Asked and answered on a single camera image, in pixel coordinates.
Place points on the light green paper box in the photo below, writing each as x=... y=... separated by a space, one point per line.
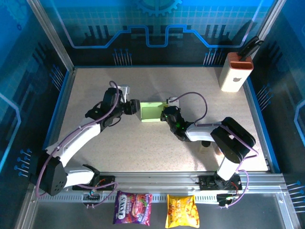
x=152 y=112

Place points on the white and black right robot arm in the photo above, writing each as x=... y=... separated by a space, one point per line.
x=200 y=131

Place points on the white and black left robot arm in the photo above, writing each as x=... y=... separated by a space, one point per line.
x=76 y=138

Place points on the small jar with black lid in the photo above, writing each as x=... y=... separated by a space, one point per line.
x=205 y=146

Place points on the silver topped drink can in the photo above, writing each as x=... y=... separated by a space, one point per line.
x=218 y=151

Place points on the white knife block orange top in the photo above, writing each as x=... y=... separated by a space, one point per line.
x=232 y=76

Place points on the yellow snack bag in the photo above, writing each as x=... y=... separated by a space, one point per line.
x=182 y=211

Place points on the purple candy bag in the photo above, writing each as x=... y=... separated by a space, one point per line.
x=132 y=208

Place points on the aluminium side rail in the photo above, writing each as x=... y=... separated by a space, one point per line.
x=67 y=86
x=254 y=102

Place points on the aluminium front rail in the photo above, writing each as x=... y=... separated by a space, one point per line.
x=155 y=181

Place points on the aluminium corner post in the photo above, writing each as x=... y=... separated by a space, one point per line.
x=271 y=21
x=51 y=35

